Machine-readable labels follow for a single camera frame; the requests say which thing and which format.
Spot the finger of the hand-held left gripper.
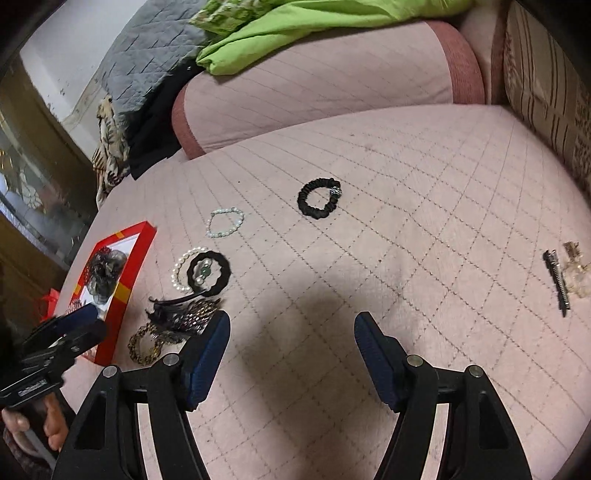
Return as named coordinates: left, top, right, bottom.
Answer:
left=22, top=305, right=100, bottom=354
left=28, top=319, right=108, bottom=370

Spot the clear gold hair clip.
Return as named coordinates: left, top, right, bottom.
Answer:
left=562, top=240, right=591, bottom=299

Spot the red jewelry box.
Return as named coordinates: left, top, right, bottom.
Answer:
left=67, top=221, right=158, bottom=366

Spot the black flower hair accessory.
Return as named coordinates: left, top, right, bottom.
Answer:
left=84, top=246, right=129, bottom=306

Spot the person's left hand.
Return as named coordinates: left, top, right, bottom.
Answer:
left=1, top=396, right=64, bottom=455

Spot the striped pillow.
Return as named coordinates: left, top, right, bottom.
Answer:
left=502, top=0, right=591, bottom=182

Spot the black rhinestone hair claw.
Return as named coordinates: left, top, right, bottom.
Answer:
left=146, top=288, right=223, bottom=336

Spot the gold chain bracelet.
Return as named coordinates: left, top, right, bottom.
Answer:
left=126, top=322, right=184, bottom=367

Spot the pale green bead bracelet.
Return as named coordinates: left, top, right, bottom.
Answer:
left=205, top=208, right=245, bottom=240

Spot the black scrunchie with charm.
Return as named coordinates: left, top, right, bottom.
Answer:
left=297, top=177, right=343, bottom=219

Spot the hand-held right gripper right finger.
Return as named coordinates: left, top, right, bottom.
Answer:
left=355, top=311, right=534, bottom=480

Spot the wooden glass cabinet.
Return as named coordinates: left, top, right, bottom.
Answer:
left=0, top=58, right=101, bottom=324

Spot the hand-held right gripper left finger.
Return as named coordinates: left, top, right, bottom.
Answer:
left=53, top=310, right=232, bottom=480

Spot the black hair tie green bead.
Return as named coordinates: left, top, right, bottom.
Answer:
left=185, top=250, right=231, bottom=296

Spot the grey quilted blanket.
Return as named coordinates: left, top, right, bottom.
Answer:
left=99, top=0, right=209, bottom=117

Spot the red paper bag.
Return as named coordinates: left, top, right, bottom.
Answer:
left=39, top=288, right=62, bottom=324

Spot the green blanket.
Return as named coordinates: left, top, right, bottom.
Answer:
left=189, top=0, right=477, bottom=76

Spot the black metal hair clip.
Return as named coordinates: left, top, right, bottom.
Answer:
left=543, top=249, right=571, bottom=318

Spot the white pearl bracelet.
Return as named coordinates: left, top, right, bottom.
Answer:
left=171, top=247, right=209, bottom=293

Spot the black cloth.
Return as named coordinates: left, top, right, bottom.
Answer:
left=124, top=64, right=205, bottom=182

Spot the pink quilted bed cover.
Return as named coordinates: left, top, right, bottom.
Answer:
left=59, top=103, right=591, bottom=480

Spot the pink bolster pillow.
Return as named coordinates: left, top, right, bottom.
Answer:
left=171, top=20, right=486, bottom=160

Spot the tiger print cloth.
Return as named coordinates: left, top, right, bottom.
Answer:
left=91, top=94, right=133, bottom=209

